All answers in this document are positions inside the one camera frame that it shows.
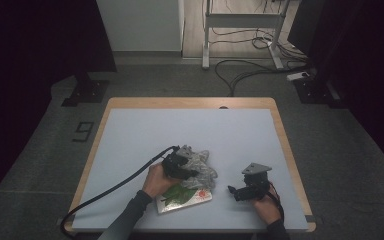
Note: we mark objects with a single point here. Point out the person's left hand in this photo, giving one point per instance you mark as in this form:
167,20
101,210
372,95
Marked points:
158,183

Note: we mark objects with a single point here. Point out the person's right hand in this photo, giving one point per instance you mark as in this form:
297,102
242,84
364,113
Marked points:
266,208

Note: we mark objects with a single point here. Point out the grey fluffy cloth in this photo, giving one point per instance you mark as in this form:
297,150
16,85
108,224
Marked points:
201,170

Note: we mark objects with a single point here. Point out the black stand base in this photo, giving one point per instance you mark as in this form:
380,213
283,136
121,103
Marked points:
316,93
86,93

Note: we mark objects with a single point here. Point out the white power strip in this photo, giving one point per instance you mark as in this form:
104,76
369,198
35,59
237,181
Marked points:
297,76

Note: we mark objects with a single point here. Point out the white caterpillar picture book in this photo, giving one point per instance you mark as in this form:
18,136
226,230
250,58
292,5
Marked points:
186,196

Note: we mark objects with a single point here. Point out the white cabinet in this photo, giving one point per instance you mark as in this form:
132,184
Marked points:
140,23

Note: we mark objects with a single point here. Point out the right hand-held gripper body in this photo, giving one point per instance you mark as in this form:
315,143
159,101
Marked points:
256,186

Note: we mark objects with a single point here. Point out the dark curtain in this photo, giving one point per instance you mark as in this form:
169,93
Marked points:
20,83
370,66

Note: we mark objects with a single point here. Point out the pale blue table mat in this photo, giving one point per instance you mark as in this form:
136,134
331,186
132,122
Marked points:
186,130

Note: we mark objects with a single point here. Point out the white metal desk frame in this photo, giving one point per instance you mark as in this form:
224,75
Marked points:
240,20

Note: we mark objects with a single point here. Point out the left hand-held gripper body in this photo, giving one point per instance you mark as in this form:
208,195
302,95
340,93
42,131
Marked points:
175,165

